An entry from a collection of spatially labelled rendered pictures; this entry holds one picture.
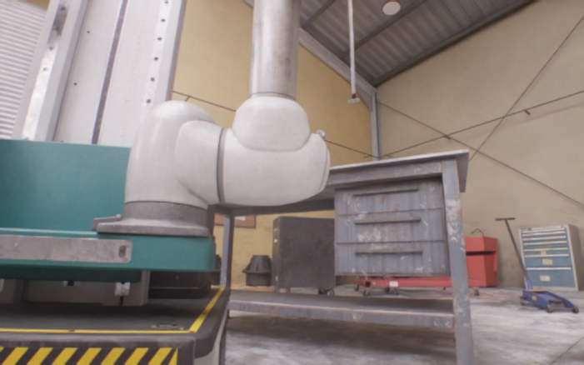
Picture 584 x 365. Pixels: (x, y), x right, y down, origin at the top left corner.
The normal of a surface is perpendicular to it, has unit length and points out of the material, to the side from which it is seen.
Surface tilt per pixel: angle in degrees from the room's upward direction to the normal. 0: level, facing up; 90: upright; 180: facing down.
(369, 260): 90
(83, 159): 90
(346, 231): 90
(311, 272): 90
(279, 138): 100
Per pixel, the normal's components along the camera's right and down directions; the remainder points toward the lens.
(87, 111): 0.22, -0.22
